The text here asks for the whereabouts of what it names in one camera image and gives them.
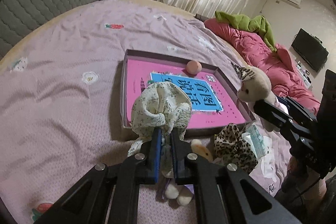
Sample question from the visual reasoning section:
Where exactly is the beige bear pink dress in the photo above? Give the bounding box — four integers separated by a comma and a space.
231, 61, 288, 132

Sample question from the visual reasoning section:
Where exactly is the green tissue pack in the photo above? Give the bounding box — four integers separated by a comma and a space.
241, 124, 267, 160

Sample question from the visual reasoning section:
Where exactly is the leopard print scrunchie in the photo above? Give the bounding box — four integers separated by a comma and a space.
214, 123, 258, 174

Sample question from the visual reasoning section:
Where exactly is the pink makeup sponge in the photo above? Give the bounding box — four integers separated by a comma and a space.
186, 60, 202, 75

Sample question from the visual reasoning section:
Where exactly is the floral cream scrunchie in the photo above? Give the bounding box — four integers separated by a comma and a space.
127, 81, 193, 158

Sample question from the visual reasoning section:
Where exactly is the beige bear purple dress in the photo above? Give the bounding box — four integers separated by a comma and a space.
162, 139, 214, 206

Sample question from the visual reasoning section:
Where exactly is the pink red quilt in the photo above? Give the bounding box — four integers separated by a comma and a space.
205, 18, 320, 115

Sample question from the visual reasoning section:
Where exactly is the purple box lid tray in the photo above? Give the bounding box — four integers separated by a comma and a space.
119, 49, 257, 131

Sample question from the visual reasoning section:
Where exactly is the pink blue book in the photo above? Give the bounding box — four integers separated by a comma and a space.
122, 59, 250, 135

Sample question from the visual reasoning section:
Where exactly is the black television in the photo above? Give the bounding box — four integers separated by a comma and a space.
291, 28, 329, 73

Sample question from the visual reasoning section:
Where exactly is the green blanket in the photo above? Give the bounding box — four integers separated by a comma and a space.
215, 11, 277, 52

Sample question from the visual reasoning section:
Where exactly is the purple patterned bed sheet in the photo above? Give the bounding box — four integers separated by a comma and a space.
1, 0, 244, 223

